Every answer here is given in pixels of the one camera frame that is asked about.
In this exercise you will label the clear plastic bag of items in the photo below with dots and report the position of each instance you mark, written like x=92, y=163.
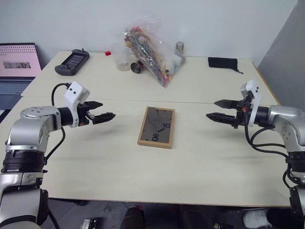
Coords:
x=152, y=57

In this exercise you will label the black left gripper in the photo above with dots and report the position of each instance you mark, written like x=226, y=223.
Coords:
x=83, y=118

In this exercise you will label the black fabric pouch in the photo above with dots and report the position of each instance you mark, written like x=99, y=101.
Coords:
x=221, y=62

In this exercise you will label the black box on floor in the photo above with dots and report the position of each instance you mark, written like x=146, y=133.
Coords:
x=89, y=224

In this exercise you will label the steel cup lying down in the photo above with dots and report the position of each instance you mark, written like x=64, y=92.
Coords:
x=137, y=67

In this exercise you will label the laptop with pink screen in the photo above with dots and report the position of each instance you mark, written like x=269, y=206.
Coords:
x=16, y=69

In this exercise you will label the dark rounded shape under table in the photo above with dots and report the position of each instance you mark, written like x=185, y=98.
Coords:
x=132, y=218

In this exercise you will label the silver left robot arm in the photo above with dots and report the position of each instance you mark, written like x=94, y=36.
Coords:
x=28, y=128

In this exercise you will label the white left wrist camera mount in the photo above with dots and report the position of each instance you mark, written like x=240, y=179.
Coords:
x=74, y=94

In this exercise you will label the small red cube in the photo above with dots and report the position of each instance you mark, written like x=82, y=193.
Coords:
x=108, y=53

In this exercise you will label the wooden framed digital clock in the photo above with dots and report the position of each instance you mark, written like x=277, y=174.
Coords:
x=156, y=127

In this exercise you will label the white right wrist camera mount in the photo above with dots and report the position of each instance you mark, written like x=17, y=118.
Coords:
x=253, y=95

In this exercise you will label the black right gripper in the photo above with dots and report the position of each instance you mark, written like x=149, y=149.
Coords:
x=241, y=112

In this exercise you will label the black handheld game console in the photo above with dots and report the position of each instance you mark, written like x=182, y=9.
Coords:
x=71, y=62

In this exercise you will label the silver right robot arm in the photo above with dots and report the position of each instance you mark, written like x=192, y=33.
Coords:
x=283, y=121

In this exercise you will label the upright steel cylinder cup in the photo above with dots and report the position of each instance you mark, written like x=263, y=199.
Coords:
x=179, y=47

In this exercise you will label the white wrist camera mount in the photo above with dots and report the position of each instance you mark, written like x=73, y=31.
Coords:
x=74, y=94
x=253, y=95

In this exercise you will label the clear plastic cup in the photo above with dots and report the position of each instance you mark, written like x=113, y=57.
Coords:
x=120, y=57

